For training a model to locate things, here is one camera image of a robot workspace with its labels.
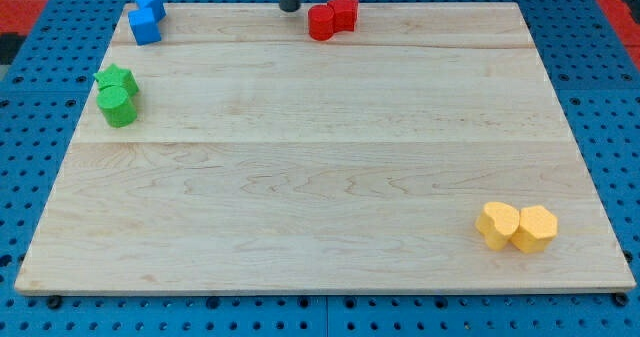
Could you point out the yellow hexagon block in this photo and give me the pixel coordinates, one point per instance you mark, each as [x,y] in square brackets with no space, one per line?
[538,227]

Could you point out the red cylinder block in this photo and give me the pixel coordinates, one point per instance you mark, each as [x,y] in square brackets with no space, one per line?
[320,22]

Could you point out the blue triangle block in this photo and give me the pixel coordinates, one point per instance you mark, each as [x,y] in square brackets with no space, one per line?
[155,6]

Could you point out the yellow heart block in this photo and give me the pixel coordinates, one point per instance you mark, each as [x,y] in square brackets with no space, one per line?
[497,222]

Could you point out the green cylinder block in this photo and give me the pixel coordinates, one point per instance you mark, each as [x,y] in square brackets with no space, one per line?
[116,106]

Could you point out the green star block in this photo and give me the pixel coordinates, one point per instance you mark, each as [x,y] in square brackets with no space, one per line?
[115,76]

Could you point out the red star block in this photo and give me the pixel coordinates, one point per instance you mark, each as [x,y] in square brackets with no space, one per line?
[345,14]

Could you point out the wooden board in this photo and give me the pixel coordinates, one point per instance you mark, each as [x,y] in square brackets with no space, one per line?
[263,162]

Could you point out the blue cube block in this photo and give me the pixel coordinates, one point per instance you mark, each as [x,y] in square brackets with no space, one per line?
[144,26]

